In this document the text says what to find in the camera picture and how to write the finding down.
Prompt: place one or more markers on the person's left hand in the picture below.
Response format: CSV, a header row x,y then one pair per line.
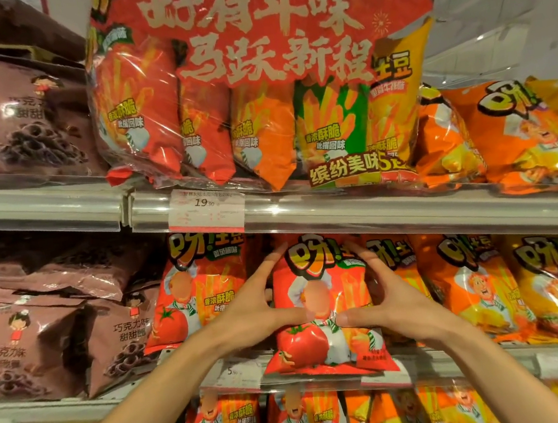
x,y
251,321

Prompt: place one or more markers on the person's right hand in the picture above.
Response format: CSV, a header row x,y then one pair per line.
x,y
404,315

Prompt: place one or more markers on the red tomato-print chips bag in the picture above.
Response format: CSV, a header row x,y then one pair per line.
x,y
303,345
206,276

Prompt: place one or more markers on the grey metal store shelf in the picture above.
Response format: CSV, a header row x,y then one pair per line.
x,y
408,215

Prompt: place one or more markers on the orange chip bags group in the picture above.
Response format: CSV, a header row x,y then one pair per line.
x,y
515,144

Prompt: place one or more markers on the person's left forearm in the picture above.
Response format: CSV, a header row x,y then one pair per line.
x,y
141,412

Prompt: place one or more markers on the person's right forearm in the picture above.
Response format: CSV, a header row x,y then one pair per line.
x,y
506,384

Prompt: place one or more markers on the brown snack bags group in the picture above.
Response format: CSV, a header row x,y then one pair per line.
x,y
39,343

